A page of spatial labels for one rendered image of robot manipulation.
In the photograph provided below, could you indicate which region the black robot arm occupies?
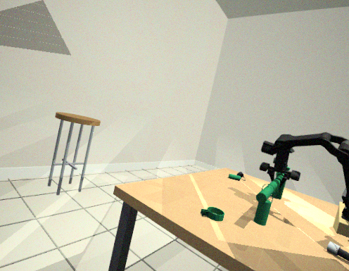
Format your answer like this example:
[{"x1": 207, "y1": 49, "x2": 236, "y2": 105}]
[{"x1": 261, "y1": 132, "x2": 349, "y2": 222}]

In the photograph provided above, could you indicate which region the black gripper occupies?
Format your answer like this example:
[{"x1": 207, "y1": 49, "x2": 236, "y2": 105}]
[{"x1": 260, "y1": 157, "x2": 301, "y2": 187}]

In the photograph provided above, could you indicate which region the dark green ring clamp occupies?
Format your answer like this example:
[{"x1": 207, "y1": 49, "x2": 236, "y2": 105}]
[{"x1": 201, "y1": 207, "x2": 224, "y2": 222}]

